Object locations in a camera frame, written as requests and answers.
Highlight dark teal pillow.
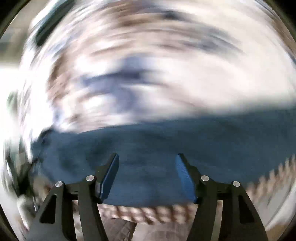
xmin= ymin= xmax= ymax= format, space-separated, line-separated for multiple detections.
xmin=34 ymin=0 xmax=76 ymax=47

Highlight floral fleece blanket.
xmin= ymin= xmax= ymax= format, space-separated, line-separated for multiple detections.
xmin=4 ymin=0 xmax=296 ymax=225

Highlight blue denim jeans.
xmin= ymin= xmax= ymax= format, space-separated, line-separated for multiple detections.
xmin=31 ymin=108 xmax=295 ymax=207

